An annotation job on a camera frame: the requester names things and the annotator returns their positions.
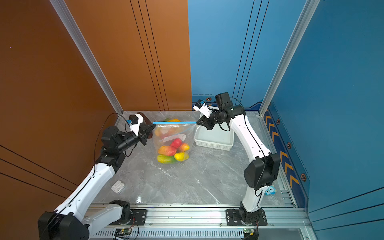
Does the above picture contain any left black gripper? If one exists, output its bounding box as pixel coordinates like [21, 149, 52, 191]
[116, 123, 155, 155]

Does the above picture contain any red orange long mango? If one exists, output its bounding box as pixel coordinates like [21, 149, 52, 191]
[158, 146, 177, 156]

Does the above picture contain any clear zip-top bag blue zipper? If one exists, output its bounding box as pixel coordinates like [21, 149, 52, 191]
[153, 119, 197, 164]

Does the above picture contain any red yellow mango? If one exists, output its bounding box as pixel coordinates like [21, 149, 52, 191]
[170, 138, 183, 149]

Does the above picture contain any green mango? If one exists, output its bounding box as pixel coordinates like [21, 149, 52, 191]
[157, 155, 177, 164]

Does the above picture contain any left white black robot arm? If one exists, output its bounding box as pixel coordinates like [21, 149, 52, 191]
[38, 123, 156, 240]

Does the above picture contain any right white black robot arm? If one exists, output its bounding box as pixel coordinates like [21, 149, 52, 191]
[193, 93, 280, 226]

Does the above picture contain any dark red wooden stand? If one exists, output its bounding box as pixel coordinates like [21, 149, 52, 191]
[137, 112, 153, 124]

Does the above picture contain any white perforated plastic basket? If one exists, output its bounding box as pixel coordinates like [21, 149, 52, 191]
[195, 123, 234, 151]

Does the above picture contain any white paper label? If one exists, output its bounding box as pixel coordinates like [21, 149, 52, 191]
[163, 134, 187, 143]

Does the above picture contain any small white plastic object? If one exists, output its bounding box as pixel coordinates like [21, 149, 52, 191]
[111, 180, 125, 194]

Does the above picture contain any blue owl toy block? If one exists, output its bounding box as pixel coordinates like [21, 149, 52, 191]
[265, 185, 277, 196]

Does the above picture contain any green circuit board left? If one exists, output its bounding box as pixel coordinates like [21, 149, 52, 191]
[114, 228, 133, 237]

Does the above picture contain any green circuit board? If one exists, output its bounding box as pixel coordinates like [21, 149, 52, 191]
[114, 228, 133, 237]
[242, 228, 259, 235]

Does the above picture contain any green circuit board right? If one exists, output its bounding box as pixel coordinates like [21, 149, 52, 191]
[242, 228, 259, 235]

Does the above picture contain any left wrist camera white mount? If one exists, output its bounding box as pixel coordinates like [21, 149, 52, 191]
[127, 114, 144, 136]

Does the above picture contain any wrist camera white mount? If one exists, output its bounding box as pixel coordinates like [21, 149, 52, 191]
[127, 114, 144, 136]
[193, 100, 213, 118]

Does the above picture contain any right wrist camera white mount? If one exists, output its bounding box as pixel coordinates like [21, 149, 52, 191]
[193, 100, 213, 118]

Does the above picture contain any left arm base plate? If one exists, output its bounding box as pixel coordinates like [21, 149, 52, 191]
[110, 209, 148, 226]

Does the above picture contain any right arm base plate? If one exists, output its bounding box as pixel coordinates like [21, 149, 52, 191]
[225, 208, 268, 226]

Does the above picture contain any left corner aluminium post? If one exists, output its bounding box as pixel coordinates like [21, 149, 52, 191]
[50, 0, 124, 114]

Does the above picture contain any corner aluminium post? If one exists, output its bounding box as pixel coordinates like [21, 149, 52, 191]
[259, 0, 320, 117]
[50, 0, 124, 114]

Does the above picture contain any aluminium rail frame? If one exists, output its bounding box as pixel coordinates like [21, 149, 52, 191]
[85, 204, 316, 240]

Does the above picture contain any right corner aluminium post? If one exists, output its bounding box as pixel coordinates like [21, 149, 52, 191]
[259, 0, 320, 117]

